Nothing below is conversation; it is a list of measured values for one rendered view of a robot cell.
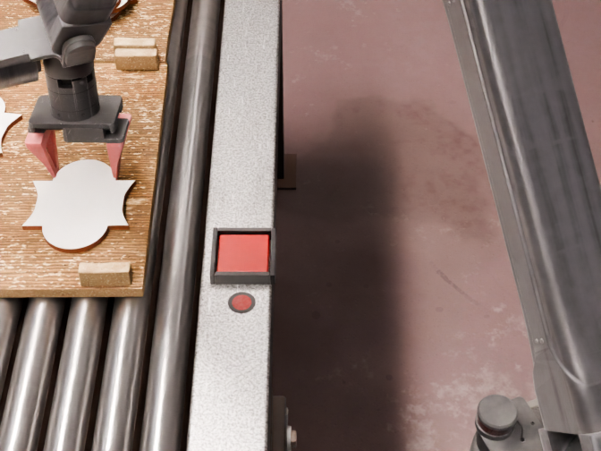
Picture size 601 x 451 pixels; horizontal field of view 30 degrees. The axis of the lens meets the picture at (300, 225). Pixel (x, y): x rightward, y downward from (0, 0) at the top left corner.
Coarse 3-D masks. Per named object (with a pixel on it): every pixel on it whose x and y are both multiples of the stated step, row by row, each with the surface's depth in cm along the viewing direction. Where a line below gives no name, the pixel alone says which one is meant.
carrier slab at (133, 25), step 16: (0, 0) 166; (16, 0) 166; (144, 0) 166; (160, 0) 166; (0, 16) 163; (16, 16) 163; (32, 16) 163; (128, 16) 163; (144, 16) 163; (160, 16) 163; (112, 32) 160; (128, 32) 160; (144, 32) 160; (160, 32) 160; (96, 48) 158; (112, 48) 158; (160, 48) 158
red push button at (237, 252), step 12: (228, 240) 134; (240, 240) 134; (252, 240) 134; (264, 240) 134; (228, 252) 132; (240, 252) 132; (252, 252) 132; (264, 252) 132; (228, 264) 131; (240, 264) 131; (252, 264) 131; (264, 264) 131
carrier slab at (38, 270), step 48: (0, 96) 151; (144, 96) 151; (96, 144) 144; (144, 144) 144; (0, 192) 138; (144, 192) 138; (0, 240) 133; (144, 240) 133; (0, 288) 128; (48, 288) 128; (96, 288) 128; (144, 288) 129
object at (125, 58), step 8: (120, 48) 153; (128, 48) 154; (136, 48) 154; (152, 48) 154; (120, 56) 153; (128, 56) 153; (136, 56) 153; (144, 56) 153; (152, 56) 153; (120, 64) 154; (128, 64) 154; (136, 64) 154; (144, 64) 154; (152, 64) 154
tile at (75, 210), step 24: (72, 168) 139; (96, 168) 139; (48, 192) 137; (72, 192) 137; (96, 192) 137; (120, 192) 136; (48, 216) 134; (72, 216) 134; (96, 216) 134; (120, 216) 134; (48, 240) 132; (72, 240) 131; (96, 240) 131
